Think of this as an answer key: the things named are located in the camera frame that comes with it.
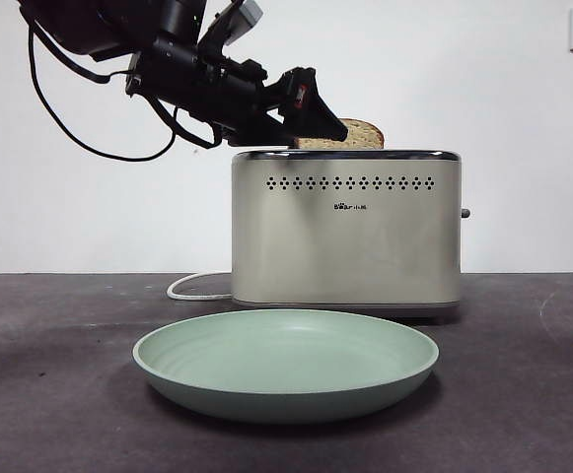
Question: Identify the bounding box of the square bread slice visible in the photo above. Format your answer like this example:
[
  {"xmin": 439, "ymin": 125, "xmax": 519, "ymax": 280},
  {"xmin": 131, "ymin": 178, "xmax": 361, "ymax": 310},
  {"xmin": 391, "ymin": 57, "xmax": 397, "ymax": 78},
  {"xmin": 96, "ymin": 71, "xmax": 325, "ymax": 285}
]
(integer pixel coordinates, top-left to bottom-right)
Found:
[{"xmin": 295, "ymin": 117, "xmax": 385, "ymax": 151}]

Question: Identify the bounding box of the pale green plate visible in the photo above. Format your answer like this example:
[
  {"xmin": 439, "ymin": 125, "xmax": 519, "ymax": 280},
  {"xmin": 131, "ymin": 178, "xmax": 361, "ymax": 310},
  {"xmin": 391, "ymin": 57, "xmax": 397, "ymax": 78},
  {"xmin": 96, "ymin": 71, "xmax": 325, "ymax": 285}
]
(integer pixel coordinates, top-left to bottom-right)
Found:
[{"xmin": 131, "ymin": 307, "xmax": 440, "ymax": 426}]

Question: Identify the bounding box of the cream toaster with chrome rim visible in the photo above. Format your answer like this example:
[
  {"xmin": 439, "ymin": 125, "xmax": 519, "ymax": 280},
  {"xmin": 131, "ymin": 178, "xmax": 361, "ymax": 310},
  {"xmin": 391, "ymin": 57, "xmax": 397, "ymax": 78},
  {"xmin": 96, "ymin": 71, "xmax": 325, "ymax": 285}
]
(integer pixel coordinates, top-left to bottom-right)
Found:
[{"xmin": 230, "ymin": 147, "xmax": 472, "ymax": 322}]

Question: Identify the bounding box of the short black left arm cable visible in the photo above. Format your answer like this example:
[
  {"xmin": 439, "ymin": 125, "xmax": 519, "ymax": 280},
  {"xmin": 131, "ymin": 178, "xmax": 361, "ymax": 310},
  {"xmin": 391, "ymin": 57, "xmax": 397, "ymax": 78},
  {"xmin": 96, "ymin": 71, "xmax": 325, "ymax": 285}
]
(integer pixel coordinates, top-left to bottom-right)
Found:
[{"xmin": 155, "ymin": 96, "xmax": 221, "ymax": 149}]

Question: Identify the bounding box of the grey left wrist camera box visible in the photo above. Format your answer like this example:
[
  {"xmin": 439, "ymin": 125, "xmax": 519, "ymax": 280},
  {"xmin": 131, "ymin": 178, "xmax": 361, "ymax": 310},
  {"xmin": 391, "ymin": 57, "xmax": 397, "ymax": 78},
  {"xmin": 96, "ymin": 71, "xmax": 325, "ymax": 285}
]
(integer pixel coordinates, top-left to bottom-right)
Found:
[{"xmin": 226, "ymin": 0, "xmax": 264, "ymax": 40}]

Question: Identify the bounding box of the long black left arm cable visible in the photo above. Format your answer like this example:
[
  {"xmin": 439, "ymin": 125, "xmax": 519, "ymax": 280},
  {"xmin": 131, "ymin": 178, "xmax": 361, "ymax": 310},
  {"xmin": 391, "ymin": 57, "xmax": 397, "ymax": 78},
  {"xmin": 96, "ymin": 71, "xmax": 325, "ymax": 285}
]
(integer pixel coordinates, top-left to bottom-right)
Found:
[{"xmin": 27, "ymin": 22, "xmax": 181, "ymax": 163}]

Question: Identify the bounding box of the white toaster power cord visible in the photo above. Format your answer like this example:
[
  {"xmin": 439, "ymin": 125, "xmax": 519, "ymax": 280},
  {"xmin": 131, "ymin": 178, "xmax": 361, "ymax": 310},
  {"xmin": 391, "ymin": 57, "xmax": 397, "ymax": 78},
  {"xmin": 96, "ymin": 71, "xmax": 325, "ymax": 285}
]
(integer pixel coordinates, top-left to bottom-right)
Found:
[{"xmin": 166, "ymin": 272, "xmax": 236, "ymax": 302}]

